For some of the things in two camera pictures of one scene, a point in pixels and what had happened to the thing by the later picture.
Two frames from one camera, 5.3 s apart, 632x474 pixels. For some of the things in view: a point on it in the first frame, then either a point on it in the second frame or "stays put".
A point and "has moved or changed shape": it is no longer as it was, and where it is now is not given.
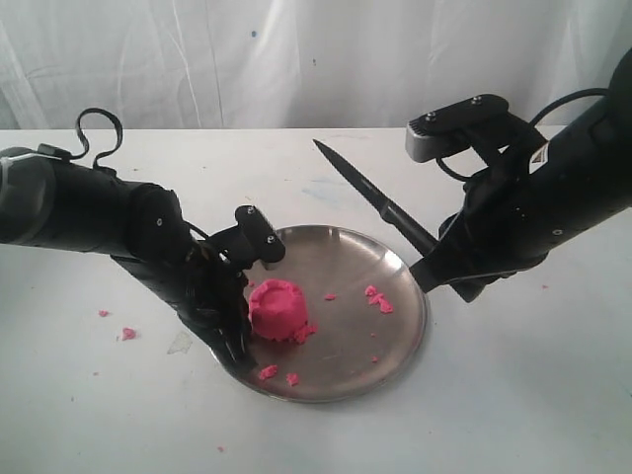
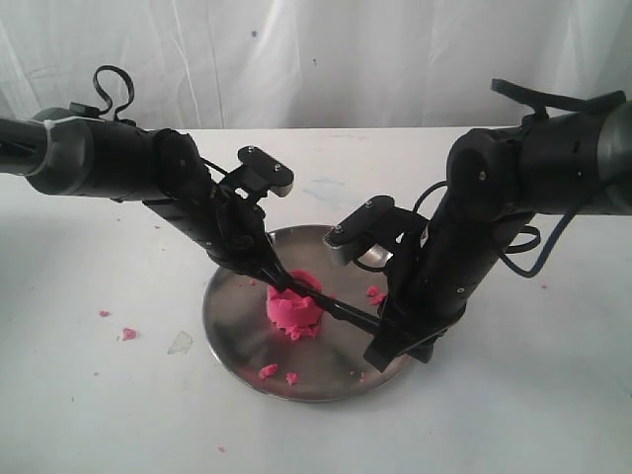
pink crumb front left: x=268 y=372 stays put
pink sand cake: x=276 y=310 has moved or changed shape
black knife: x=397 y=219 → x=337 y=305
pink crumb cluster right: x=375 y=297 stays put
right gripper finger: x=438 y=268 → x=386 y=347
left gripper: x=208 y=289 → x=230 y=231
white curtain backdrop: x=295 y=64 stays put
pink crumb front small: x=292 y=378 stays put
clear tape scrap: x=181 y=345 stays put
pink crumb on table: x=128 y=334 stays put
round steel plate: x=368 y=308 stays put
